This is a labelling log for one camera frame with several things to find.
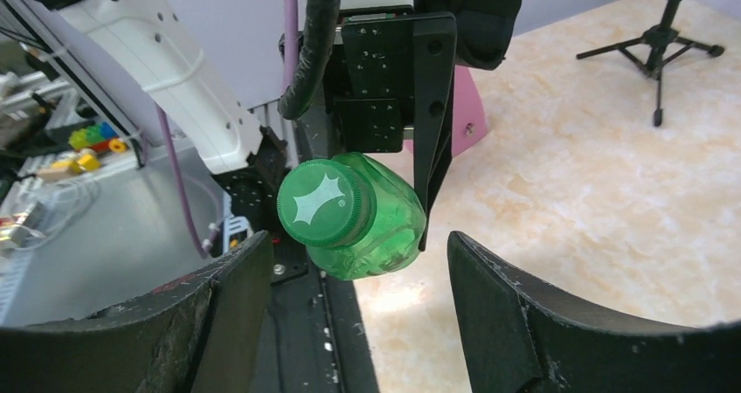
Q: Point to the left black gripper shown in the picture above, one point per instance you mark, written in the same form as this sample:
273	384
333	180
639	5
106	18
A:
393	73

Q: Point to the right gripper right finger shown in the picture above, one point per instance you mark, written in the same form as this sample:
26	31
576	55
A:
519	333

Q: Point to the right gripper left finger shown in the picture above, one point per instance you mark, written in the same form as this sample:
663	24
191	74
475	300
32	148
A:
197	333

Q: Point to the green bottle cap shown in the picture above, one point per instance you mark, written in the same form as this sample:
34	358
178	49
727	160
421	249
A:
326	204

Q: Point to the green plastic bottle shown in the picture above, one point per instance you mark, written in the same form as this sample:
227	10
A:
392	242

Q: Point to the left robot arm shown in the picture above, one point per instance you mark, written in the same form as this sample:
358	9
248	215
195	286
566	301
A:
147	40

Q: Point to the pink toy toaster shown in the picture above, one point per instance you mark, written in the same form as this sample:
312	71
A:
469	118

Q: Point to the colourful toy blocks pile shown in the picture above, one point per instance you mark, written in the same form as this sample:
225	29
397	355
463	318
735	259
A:
87	146

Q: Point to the black tripod green pole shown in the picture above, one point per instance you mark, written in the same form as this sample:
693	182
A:
665	43

